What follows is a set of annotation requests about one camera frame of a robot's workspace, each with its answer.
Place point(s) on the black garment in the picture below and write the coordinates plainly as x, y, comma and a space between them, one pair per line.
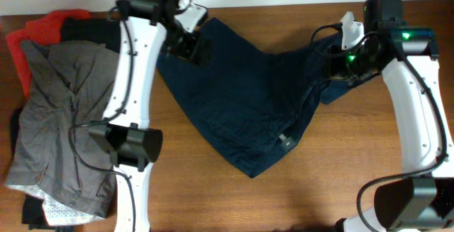
33, 216
95, 30

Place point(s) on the grey shorts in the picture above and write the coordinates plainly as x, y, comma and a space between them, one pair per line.
71, 84

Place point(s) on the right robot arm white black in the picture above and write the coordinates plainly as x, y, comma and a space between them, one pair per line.
420, 198

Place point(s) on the black garment bottom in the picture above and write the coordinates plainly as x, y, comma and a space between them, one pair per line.
33, 216

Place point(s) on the navy blue shorts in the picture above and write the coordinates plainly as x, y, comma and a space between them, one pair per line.
252, 107

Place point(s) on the black garment top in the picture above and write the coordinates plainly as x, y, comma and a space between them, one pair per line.
95, 30

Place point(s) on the red garment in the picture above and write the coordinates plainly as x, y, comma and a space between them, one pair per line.
44, 31

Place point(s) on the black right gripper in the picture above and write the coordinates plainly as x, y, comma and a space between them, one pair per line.
333, 63

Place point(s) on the white mesh garment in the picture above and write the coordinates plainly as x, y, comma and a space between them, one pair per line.
56, 214

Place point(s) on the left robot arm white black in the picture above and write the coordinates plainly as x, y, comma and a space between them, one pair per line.
149, 28

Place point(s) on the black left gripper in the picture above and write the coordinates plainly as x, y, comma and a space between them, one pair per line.
191, 52

